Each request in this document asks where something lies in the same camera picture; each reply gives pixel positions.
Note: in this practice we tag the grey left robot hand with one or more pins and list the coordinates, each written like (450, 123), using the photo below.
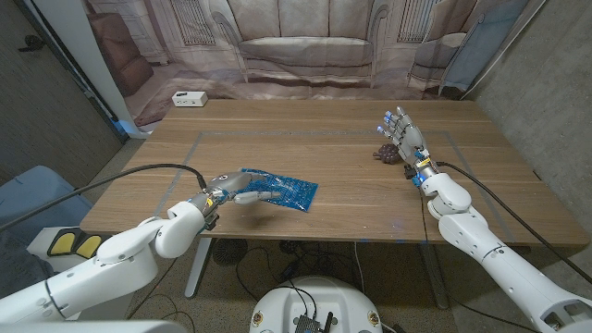
(226, 185)

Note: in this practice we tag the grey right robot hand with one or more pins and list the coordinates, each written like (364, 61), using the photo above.
(410, 139)

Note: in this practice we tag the blue gel pad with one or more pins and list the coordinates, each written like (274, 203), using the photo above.
(296, 192)

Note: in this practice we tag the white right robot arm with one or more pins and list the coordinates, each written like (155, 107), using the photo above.
(504, 268)

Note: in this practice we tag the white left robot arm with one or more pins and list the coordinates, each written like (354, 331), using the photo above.
(115, 263)

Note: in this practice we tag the purple toy grape bunch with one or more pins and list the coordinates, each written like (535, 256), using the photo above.
(387, 154)

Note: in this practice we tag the round black floor fan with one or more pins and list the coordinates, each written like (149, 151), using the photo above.
(230, 252)

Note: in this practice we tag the grey tape outline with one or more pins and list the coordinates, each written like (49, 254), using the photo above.
(324, 133)

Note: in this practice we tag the white table leg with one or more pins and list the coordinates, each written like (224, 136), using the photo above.
(200, 270)

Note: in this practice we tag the white power socket box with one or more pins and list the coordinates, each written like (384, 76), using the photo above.
(188, 98)

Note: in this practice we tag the black power adapter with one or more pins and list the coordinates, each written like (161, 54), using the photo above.
(290, 270)

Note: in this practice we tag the printed sofa room backdrop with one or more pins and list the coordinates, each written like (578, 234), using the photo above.
(305, 46)

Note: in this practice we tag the grey table leg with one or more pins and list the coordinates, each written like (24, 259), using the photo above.
(435, 277)

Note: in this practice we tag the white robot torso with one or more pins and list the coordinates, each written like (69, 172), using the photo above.
(319, 298)

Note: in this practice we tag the yellow black foot pedal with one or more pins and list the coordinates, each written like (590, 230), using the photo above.
(88, 246)

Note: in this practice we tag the black box with antenna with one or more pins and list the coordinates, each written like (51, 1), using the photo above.
(307, 324)

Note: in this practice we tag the blue plastic bin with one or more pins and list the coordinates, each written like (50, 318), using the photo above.
(32, 199)

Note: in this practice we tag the white robot head edge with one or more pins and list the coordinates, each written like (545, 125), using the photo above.
(92, 327)

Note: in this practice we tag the person's leg in jeans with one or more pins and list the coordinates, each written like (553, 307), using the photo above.
(20, 263)

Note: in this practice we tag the white door frame post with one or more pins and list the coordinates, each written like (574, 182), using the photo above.
(88, 51)

